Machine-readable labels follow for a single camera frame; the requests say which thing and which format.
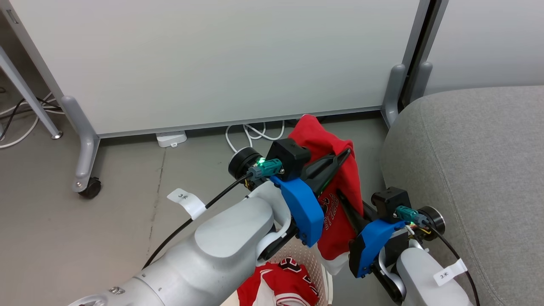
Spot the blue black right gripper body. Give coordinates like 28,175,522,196
349,219,408,279

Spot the white right arm cable tag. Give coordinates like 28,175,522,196
433,259,468,286

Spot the white arm cable tag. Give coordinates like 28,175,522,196
433,259,468,286
167,188,207,220

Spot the grey partition foot with castor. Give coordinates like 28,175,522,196
61,96,102,200

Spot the red printed t-shirt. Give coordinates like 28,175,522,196
288,114,364,276

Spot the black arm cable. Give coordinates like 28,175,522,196
421,219,481,306
142,172,255,270

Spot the teal right cable connector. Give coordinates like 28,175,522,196
395,205,430,226

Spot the grey metal table leg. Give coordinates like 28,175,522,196
0,45,64,140

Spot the narrow white partition panel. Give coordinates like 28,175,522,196
421,0,544,96

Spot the red white jersey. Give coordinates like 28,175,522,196
237,257,320,306

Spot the large white partition panel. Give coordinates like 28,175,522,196
0,0,432,139

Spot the black floor cable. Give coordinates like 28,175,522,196
0,97,64,142

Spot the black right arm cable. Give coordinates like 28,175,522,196
421,219,481,306

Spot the white power adapter box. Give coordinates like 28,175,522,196
156,131,188,148

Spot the cream perforated laundry basket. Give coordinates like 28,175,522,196
221,238,334,306

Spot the teal cable connector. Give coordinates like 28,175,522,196
395,205,430,226
249,158,285,179

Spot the teal left cable connector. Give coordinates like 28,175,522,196
249,158,285,179

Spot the white left arm cable tag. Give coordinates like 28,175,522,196
167,188,207,220

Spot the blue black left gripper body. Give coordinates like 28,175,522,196
269,174,325,248

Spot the white coiled floor cable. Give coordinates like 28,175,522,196
225,121,286,154

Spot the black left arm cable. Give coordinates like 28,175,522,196
142,172,255,270

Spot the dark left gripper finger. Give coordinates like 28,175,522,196
307,166,339,194
303,148,353,179

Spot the grey fabric sofa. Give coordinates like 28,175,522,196
380,85,544,306

